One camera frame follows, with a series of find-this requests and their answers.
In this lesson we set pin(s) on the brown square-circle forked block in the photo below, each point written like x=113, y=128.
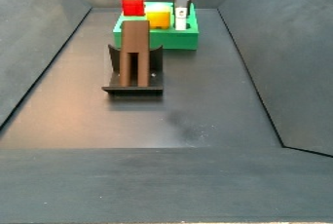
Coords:
x=134, y=43

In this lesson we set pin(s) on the red square block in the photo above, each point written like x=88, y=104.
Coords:
x=133, y=8

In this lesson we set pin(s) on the black curved fixture stand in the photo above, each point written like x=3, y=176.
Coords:
x=157, y=74

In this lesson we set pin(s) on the yellow pentagon block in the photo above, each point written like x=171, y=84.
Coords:
x=158, y=16

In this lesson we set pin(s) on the green shape sorter base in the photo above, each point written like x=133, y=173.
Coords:
x=170, y=38

